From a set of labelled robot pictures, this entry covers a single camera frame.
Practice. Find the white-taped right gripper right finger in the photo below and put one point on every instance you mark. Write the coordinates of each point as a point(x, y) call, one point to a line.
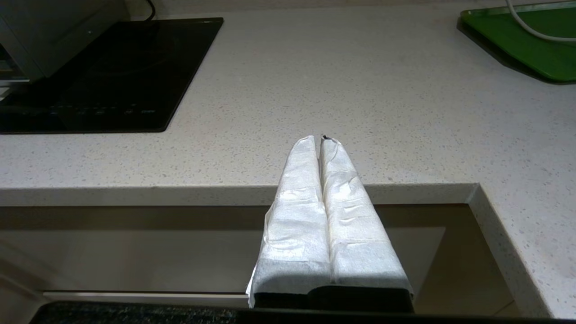
point(360, 234)

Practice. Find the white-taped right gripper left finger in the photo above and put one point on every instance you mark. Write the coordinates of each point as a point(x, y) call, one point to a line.
point(297, 234)

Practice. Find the silver microwave oven body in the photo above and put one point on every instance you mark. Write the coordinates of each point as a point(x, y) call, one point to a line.
point(54, 31)

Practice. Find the beige cabinet front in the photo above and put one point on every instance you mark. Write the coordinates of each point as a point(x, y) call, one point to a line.
point(135, 252)

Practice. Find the black induction cooktop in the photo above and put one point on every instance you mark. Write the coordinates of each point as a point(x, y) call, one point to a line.
point(126, 72)

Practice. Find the green plastic tray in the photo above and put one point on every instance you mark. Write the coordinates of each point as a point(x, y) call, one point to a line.
point(522, 45)

